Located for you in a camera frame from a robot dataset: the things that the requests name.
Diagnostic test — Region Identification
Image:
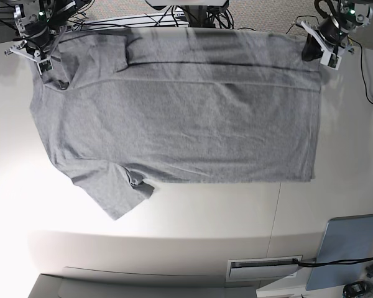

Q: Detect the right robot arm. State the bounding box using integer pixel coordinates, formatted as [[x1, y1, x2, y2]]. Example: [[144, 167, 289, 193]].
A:
[[10, 1, 323, 72]]

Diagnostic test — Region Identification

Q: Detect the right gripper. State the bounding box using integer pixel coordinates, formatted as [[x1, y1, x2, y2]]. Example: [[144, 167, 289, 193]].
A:
[[4, 21, 65, 62]]

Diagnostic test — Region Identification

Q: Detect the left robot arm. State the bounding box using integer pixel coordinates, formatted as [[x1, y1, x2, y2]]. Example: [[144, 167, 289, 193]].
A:
[[296, 1, 373, 70]]

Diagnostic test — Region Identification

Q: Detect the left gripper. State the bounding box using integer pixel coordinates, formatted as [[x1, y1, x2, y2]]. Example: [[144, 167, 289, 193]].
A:
[[295, 16, 354, 57]]

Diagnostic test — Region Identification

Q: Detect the black cable to laptop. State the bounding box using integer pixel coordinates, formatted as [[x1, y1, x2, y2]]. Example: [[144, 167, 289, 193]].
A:
[[292, 255, 373, 268]]

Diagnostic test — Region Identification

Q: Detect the thin black cable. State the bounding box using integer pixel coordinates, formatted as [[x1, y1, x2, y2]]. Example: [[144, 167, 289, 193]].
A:
[[286, 21, 373, 104]]

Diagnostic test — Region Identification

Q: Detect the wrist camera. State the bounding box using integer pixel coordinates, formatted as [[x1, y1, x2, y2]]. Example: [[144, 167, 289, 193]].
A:
[[37, 58, 53, 75], [321, 52, 342, 70]]

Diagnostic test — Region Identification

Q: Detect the blue-grey laptop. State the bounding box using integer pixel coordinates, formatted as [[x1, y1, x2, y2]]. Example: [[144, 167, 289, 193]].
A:
[[306, 214, 373, 291]]

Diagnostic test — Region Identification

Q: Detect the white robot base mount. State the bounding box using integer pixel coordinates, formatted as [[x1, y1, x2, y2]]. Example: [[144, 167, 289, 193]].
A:
[[145, 0, 226, 7]]

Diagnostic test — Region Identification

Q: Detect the black device bottom right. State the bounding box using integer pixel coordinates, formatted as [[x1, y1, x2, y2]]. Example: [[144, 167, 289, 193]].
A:
[[343, 281, 367, 298]]

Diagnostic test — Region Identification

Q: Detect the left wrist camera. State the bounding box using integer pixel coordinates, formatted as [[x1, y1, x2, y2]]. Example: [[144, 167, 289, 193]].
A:
[[321, 52, 342, 70]]

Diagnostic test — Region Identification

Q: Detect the grey T-shirt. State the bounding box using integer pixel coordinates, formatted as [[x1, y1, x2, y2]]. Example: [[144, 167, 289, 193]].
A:
[[30, 29, 321, 220]]

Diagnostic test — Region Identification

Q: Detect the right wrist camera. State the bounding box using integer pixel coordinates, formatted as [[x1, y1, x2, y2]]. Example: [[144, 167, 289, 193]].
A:
[[37, 58, 53, 75]]

